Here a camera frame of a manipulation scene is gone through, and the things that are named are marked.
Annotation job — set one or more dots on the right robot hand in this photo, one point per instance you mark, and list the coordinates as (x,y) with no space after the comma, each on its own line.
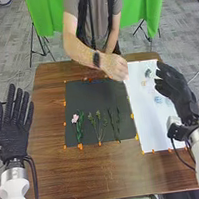
(179,92)

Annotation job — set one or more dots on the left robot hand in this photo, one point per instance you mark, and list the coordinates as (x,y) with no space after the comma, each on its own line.
(11,131)

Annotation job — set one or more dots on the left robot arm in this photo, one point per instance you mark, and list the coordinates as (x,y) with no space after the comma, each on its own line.
(13,192)

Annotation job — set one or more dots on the dark mat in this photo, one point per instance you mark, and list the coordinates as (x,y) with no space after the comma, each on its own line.
(94,98)

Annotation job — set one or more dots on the person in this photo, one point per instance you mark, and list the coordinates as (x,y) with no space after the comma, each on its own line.
(98,13)

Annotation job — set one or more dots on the blue flower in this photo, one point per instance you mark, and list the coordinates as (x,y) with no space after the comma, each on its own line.
(158,99)

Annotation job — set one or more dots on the white sheet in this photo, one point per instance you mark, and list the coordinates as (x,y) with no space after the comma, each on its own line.
(149,125)

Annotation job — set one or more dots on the pink flower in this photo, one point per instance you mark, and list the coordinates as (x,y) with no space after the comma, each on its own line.
(77,123)

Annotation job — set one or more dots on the green sprig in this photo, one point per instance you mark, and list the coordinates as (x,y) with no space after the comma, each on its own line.
(115,122)
(98,122)

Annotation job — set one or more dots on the black tripod stand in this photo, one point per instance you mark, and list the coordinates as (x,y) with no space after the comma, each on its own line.
(41,44)
(144,29)

